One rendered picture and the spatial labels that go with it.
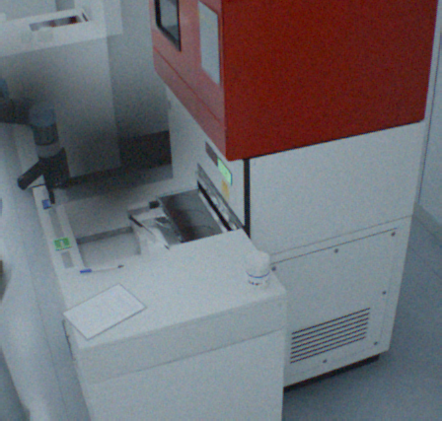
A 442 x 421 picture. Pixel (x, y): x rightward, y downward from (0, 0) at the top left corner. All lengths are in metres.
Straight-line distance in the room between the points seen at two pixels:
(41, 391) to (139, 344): 1.25
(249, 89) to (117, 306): 0.74
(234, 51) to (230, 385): 1.03
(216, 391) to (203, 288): 0.36
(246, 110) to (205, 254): 0.47
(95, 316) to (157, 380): 0.27
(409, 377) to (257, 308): 1.28
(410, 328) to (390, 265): 0.68
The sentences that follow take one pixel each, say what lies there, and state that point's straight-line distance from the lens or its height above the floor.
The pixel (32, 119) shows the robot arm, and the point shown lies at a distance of 2.00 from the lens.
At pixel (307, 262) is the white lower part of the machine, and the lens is 2.46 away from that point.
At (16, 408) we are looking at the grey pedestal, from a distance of 2.87.
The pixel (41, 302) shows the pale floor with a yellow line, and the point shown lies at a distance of 3.54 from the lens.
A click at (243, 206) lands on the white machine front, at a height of 1.05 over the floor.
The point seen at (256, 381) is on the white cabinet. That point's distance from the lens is 2.21.
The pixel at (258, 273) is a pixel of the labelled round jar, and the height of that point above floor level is 1.03.
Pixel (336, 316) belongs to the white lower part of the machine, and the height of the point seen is 0.41.
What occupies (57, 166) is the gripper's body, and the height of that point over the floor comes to 1.26.
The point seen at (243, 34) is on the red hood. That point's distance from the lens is 1.93.
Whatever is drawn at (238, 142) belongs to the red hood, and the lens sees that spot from 2.06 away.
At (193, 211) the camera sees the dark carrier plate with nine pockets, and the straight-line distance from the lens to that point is 2.44.
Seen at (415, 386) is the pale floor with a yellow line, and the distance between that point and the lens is 3.07.
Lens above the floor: 2.28
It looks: 34 degrees down
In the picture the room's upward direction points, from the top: 2 degrees counter-clockwise
